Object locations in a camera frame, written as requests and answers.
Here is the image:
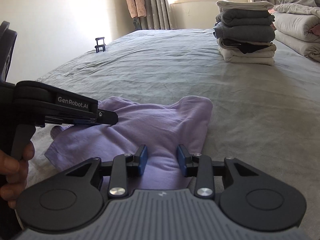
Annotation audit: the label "grey bed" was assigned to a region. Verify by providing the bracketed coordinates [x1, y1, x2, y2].
[15, 27, 320, 240]

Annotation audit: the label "person's left hand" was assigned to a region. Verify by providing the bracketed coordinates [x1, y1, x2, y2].
[0, 140, 35, 203]

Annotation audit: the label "small black phone stand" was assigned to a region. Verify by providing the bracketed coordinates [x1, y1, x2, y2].
[95, 37, 107, 54]

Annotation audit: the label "purple pants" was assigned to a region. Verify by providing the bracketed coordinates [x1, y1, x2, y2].
[44, 95, 213, 190]

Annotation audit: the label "stack of folded clothes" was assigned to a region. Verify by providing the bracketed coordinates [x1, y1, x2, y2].
[213, 0, 277, 67]

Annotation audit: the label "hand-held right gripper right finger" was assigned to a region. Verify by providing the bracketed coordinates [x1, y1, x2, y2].
[177, 144, 263, 197]

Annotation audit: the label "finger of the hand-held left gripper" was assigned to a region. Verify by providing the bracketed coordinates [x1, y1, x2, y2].
[45, 109, 118, 126]

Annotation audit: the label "folded light grey quilt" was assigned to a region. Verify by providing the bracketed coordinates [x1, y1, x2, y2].
[271, 4, 320, 62]

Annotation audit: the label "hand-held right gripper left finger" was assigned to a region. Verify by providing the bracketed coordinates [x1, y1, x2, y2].
[60, 144, 148, 197]

